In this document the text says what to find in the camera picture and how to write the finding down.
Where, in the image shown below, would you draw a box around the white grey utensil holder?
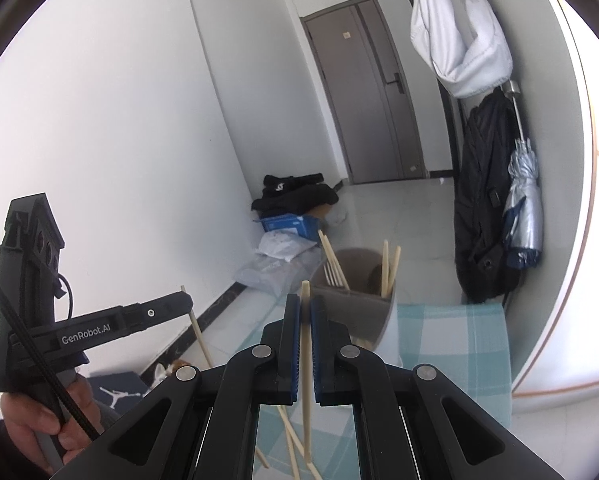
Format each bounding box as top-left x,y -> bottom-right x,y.
310,248 -> 397,353

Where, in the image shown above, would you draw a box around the person's left hand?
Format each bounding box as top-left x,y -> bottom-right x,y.
2,370 -> 105,468

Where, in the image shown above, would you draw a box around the silver blue folding umbrella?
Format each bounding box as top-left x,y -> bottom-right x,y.
502,80 -> 544,271

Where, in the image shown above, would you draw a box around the white jacket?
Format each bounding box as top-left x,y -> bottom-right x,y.
412,0 -> 513,99

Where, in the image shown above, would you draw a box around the grey door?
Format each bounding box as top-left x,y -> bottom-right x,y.
302,0 -> 427,185

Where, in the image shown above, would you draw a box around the brown cardboard box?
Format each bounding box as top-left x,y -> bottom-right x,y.
307,202 -> 338,222

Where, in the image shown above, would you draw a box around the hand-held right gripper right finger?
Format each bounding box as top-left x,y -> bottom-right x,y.
309,294 -> 565,480

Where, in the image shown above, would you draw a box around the metal fork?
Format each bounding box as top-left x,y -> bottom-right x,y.
323,258 -> 349,291

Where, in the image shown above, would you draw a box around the pile of black clothes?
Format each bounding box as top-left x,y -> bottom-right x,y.
250,173 -> 340,218

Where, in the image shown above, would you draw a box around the white plastic bags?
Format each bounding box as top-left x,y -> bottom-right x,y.
236,230 -> 325,296

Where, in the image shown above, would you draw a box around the pile of bamboo chopsticks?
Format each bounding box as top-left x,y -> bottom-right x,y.
256,404 -> 325,480

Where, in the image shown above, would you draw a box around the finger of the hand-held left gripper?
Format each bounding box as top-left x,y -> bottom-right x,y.
119,292 -> 196,334

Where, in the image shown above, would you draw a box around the dark blue shoe box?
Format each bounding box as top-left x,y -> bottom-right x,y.
86,371 -> 152,413

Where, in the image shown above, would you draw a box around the black backpack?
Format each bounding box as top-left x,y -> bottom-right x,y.
453,92 -> 523,303

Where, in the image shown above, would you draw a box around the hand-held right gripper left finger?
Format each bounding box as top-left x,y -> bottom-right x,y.
49,292 -> 303,480

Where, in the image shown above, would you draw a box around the blue cardboard box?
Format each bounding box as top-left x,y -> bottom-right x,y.
259,212 -> 323,243

